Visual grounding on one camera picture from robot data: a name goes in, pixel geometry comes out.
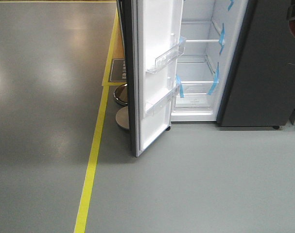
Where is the grey floor sign mat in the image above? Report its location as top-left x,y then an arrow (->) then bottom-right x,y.
109,59 -> 126,82

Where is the matte silver sign stand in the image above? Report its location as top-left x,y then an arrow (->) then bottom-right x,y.
115,106 -> 130,131

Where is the grey fridge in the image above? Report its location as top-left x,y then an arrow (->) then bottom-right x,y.
170,0 -> 295,130

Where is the chrome stanchion post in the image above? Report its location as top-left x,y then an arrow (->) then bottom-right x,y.
113,83 -> 128,106

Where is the lower clear door bin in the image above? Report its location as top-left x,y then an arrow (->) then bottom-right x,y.
144,84 -> 181,116

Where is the white fridge door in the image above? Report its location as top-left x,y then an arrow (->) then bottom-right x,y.
117,0 -> 183,157

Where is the clear door bin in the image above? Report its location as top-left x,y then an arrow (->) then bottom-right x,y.
145,37 -> 186,74
144,84 -> 181,116

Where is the upper clear door bin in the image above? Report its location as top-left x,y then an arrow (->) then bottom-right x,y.
145,37 -> 186,74

